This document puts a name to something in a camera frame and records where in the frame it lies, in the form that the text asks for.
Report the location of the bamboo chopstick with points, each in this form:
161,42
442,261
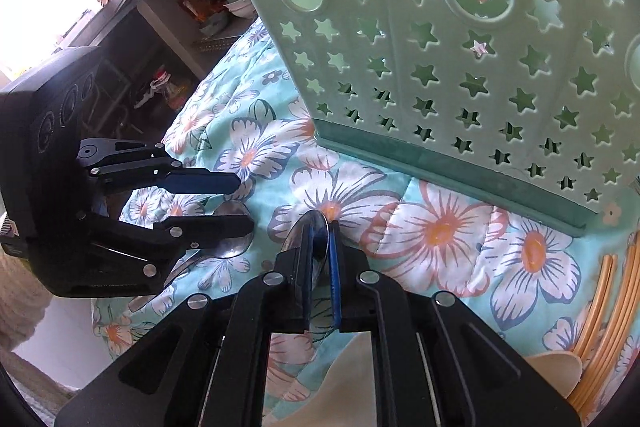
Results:
603,360
595,306

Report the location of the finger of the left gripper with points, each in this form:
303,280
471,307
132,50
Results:
116,166
190,229

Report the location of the green star-perforated utensil holder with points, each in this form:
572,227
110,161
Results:
531,105

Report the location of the steel spoon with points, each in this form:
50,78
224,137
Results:
301,261

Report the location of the stack of bowls on shelf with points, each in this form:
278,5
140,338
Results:
224,11

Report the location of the cream shell-shaped plastic scoop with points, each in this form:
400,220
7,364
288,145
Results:
531,393

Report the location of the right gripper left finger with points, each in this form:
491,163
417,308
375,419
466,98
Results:
274,320

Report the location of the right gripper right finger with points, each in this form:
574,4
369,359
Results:
367,301

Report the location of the floral turquoise quilted cloth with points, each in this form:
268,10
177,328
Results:
532,284

